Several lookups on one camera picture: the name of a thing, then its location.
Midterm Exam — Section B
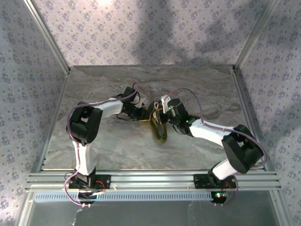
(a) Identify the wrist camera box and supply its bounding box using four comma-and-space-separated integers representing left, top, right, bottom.
159, 95, 186, 117
123, 86, 148, 107

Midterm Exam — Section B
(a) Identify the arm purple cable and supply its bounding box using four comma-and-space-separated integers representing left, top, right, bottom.
63, 82, 141, 208
164, 87, 269, 207

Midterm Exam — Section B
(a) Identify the grey slotted cable duct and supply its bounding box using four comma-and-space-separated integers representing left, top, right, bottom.
34, 191, 214, 202

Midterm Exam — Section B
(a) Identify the cream shoelace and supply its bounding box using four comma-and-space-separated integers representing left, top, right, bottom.
140, 101, 165, 123

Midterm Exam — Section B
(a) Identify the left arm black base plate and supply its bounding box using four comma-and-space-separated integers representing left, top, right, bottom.
67, 173, 111, 190

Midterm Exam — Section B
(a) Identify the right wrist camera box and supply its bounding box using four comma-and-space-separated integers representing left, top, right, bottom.
159, 95, 186, 117

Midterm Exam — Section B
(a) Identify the aluminium corner post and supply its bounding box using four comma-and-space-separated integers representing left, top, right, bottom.
23, 0, 71, 74
233, 0, 281, 71

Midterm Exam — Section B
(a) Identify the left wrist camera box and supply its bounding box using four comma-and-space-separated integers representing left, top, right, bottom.
123, 86, 148, 107

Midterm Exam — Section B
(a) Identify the grey metal base panel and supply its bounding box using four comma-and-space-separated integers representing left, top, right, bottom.
18, 191, 286, 226

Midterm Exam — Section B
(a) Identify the aluminium side rail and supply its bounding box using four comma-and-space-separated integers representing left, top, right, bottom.
231, 66, 272, 171
31, 70, 71, 173

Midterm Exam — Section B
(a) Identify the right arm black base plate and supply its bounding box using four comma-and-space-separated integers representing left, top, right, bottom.
193, 173, 237, 189

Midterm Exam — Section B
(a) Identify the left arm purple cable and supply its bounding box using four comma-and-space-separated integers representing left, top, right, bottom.
63, 82, 141, 208

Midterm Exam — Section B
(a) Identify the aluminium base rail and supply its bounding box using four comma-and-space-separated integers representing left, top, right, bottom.
25, 170, 282, 192

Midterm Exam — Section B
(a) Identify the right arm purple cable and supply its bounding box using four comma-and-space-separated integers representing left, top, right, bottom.
164, 87, 269, 207

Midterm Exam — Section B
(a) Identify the olive green canvas shoe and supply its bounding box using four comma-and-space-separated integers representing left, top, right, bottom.
148, 100, 168, 145

